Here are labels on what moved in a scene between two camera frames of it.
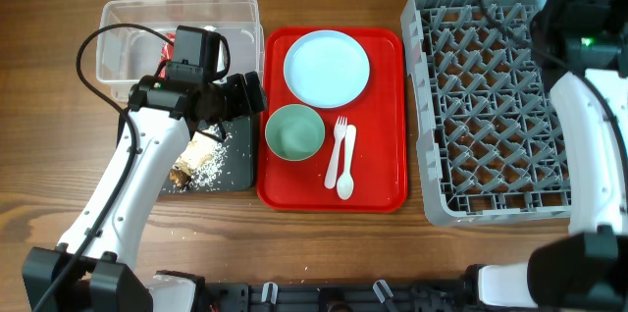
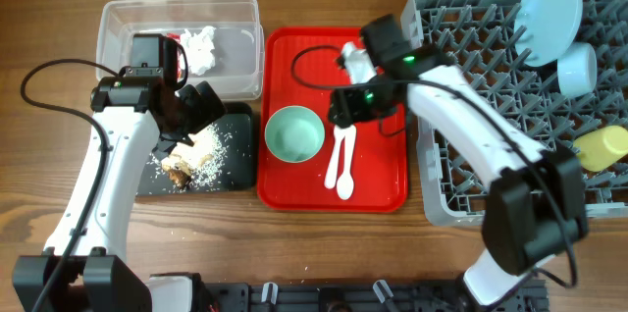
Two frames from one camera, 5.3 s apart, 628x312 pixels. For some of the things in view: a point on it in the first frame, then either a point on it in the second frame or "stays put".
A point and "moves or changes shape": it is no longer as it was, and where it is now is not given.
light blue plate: (327, 69) moves or changes shape
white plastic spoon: (345, 182) stays put
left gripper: (242, 104) -> (203, 114)
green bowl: (294, 132) stays put
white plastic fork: (340, 130) stays put
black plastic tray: (230, 170) stays put
